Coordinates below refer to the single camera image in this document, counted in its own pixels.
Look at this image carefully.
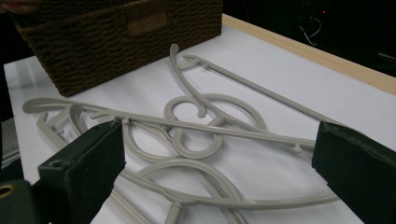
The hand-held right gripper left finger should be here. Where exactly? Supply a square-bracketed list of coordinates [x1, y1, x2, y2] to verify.
[37, 119, 127, 224]

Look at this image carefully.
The brown woven basket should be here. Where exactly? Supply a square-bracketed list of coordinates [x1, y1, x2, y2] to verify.
[12, 0, 224, 98]

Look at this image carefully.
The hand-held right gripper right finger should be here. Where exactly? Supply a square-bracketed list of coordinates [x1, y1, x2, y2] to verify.
[311, 120, 396, 224]

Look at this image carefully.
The thin white cable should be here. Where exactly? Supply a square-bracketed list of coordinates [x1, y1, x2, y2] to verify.
[298, 16, 323, 49]

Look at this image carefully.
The grey plastic clothes hanger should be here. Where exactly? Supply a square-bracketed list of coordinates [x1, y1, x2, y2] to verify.
[21, 92, 317, 166]
[169, 43, 344, 161]
[106, 157, 342, 224]

